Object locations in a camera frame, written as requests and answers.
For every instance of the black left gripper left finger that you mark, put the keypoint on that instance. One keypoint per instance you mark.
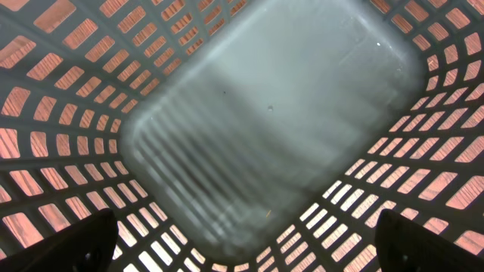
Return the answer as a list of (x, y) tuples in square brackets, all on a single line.
[(87, 245)]

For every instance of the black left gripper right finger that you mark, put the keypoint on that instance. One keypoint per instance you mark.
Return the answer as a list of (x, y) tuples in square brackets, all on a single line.
[(404, 246)]

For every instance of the grey plastic mesh basket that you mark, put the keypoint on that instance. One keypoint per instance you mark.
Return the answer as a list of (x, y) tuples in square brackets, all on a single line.
[(242, 135)]

